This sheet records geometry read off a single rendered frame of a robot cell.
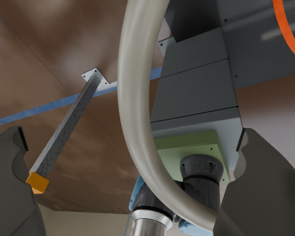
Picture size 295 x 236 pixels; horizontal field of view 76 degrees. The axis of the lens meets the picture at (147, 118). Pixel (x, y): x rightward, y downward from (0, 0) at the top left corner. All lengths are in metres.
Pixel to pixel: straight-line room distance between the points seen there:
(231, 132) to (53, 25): 1.51
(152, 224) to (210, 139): 0.38
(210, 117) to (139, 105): 0.65
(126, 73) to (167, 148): 0.70
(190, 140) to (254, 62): 1.00
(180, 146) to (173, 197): 0.58
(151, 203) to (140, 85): 0.59
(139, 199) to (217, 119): 0.43
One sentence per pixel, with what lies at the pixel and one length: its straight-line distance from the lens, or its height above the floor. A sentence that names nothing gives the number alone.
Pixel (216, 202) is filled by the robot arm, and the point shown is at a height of 1.10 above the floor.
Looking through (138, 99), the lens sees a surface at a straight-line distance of 0.17.
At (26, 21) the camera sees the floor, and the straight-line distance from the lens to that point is 1.94.
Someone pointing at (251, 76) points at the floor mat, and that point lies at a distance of 1.73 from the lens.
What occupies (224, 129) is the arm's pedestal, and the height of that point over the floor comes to 0.85.
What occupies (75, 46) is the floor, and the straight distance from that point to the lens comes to 1.80.
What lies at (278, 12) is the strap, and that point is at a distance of 1.53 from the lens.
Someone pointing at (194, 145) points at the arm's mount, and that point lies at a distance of 0.80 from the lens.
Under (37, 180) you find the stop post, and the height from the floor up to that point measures 1.03.
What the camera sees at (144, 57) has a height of 1.25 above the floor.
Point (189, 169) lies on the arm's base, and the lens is 0.84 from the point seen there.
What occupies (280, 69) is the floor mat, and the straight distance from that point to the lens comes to 1.75.
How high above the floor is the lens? 1.38
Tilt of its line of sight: 41 degrees down
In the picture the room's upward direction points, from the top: 166 degrees counter-clockwise
